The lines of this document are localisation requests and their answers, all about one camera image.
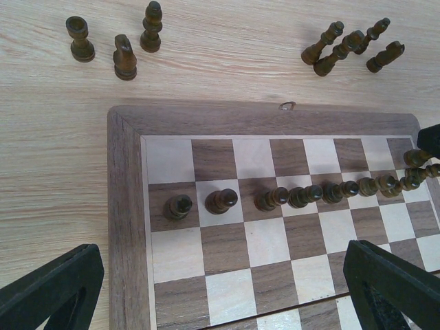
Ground wooden chess board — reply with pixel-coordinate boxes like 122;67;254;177
107;101;439;329

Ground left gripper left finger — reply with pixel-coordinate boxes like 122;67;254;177
1;244;105;329

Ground dark chess piece far left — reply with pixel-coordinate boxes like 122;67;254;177
65;16;95;63

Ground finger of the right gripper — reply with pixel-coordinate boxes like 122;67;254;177
417;124;440;159

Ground dark chess piece tall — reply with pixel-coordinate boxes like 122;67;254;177
354;17;391;55

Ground dark pawn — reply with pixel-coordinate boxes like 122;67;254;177
254;187;289;212
205;188;238;215
287;185;323;208
404;149;432;168
405;164;440;184
357;175;397;197
322;181;360;204
381;175;421;198
164;195;193;221

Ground dark chess piece cluster front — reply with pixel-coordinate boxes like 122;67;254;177
313;30;365;76

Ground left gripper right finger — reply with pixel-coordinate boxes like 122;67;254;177
343;240;439;329

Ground dark chess piece cluster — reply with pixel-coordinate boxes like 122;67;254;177
313;30;365;76
301;21;344;65

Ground dark knight group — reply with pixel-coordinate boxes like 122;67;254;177
366;41;405;73

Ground dark chess piece cluster back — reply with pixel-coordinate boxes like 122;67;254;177
301;21;344;65

